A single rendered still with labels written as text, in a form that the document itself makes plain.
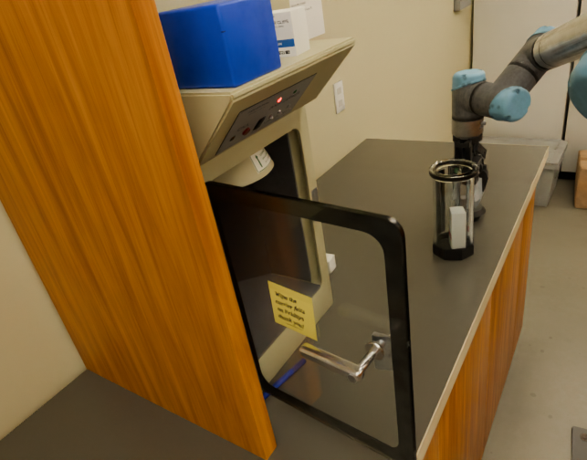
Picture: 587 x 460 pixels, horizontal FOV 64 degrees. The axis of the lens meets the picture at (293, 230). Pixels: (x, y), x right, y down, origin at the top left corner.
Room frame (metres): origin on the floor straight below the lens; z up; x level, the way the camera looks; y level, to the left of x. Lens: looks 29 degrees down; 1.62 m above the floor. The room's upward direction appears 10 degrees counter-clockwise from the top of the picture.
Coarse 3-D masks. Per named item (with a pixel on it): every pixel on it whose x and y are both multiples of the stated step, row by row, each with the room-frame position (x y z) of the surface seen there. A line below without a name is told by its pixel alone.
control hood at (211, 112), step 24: (312, 48) 0.75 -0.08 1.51; (336, 48) 0.74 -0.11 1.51; (288, 72) 0.64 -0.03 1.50; (312, 72) 0.71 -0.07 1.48; (192, 96) 0.58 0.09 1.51; (216, 96) 0.56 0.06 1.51; (240, 96) 0.56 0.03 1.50; (264, 96) 0.62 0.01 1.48; (312, 96) 0.82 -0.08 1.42; (192, 120) 0.59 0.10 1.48; (216, 120) 0.56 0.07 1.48; (216, 144) 0.60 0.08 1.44
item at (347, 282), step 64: (256, 192) 0.53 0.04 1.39; (256, 256) 0.55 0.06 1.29; (320, 256) 0.47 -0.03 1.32; (384, 256) 0.41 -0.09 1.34; (256, 320) 0.57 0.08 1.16; (320, 320) 0.48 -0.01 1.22; (384, 320) 0.41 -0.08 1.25; (320, 384) 0.50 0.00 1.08; (384, 384) 0.42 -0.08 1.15; (384, 448) 0.43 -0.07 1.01
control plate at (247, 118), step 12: (300, 84) 0.70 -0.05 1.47; (276, 96) 0.65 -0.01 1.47; (288, 96) 0.70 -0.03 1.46; (300, 96) 0.75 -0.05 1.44; (252, 108) 0.61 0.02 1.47; (264, 108) 0.65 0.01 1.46; (276, 108) 0.69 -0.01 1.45; (240, 120) 0.60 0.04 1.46; (252, 120) 0.64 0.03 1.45; (264, 120) 0.69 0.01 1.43; (228, 132) 0.60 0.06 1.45; (240, 132) 0.64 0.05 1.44; (252, 132) 0.68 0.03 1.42; (228, 144) 0.63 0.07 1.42
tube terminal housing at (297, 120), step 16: (160, 0) 0.64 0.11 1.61; (176, 0) 0.67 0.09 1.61; (192, 0) 0.69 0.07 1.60; (208, 0) 0.71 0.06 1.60; (272, 0) 0.83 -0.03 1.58; (288, 0) 0.86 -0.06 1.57; (304, 112) 0.86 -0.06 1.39; (272, 128) 0.78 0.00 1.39; (288, 128) 0.82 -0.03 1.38; (304, 128) 0.85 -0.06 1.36; (240, 144) 0.71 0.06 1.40; (256, 144) 0.74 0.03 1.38; (304, 144) 0.85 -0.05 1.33; (224, 160) 0.68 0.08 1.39; (240, 160) 0.70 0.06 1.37; (304, 160) 0.84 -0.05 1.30; (208, 176) 0.65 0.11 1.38; (304, 176) 0.88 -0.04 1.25; (304, 192) 0.87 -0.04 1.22
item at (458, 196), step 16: (448, 160) 1.03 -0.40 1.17; (464, 160) 1.01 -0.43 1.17; (448, 176) 0.94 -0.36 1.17; (464, 176) 0.93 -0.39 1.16; (448, 192) 0.95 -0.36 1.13; (464, 192) 0.94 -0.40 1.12; (448, 208) 0.95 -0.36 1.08; (464, 208) 0.94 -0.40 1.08; (448, 224) 0.95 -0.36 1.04; (464, 224) 0.94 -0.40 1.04; (448, 240) 0.95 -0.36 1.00; (464, 240) 0.94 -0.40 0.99
